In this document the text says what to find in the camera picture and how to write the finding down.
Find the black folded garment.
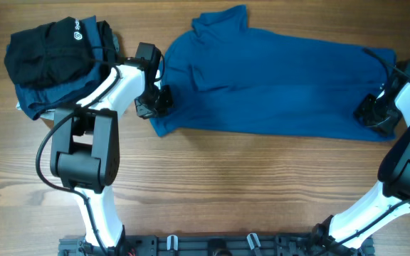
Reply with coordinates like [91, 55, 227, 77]
[4, 16, 99, 89]
[94, 21, 119, 80]

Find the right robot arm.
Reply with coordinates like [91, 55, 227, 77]
[316, 60, 410, 255]

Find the light grey folded garment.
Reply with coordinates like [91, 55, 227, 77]
[15, 100, 85, 122]

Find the black bottom folded garment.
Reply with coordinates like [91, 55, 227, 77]
[94, 21, 119, 80]

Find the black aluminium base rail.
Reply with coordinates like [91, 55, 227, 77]
[57, 233, 375, 256]

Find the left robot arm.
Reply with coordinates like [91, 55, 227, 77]
[45, 43, 173, 255]

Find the blue polo shirt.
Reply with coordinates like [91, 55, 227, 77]
[151, 5, 396, 142]

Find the navy folded garment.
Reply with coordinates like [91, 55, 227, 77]
[15, 16, 104, 106]

